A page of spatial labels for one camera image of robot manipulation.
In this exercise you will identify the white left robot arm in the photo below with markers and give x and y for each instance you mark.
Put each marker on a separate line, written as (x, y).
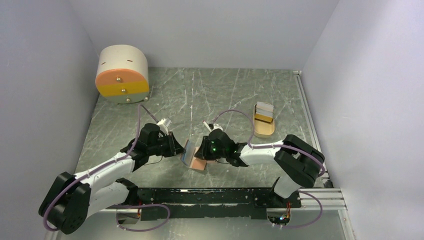
(72, 198)

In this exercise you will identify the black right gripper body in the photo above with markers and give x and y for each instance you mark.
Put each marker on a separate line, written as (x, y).
(215, 153)

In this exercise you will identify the beige oval tray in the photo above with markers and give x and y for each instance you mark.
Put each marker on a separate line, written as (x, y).
(263, 129)

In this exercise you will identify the pink leather card holder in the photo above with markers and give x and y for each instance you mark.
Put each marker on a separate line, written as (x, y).
(189, 160)

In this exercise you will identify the aluminium frame rail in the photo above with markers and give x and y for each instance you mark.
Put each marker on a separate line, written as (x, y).
(311, 126)

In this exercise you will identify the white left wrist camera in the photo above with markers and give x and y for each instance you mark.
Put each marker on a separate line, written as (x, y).
(164, 125)

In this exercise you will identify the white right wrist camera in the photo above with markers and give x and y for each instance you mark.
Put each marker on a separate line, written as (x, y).
(215, 126)

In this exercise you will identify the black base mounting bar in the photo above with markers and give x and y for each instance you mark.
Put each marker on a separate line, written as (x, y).
(192, 203)

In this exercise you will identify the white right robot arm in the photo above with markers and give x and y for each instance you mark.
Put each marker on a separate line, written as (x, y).
(301, 163)

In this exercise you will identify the round beige drawer box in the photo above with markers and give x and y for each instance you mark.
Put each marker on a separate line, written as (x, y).
(122, 75)

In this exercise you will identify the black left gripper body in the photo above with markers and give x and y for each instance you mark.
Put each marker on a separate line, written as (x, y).
(162, 146)

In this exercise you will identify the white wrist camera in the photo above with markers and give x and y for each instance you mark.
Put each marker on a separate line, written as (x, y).
(215, 126)
(164, 125)

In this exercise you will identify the white pen with red cap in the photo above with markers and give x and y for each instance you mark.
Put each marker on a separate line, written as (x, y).
(207, 125)

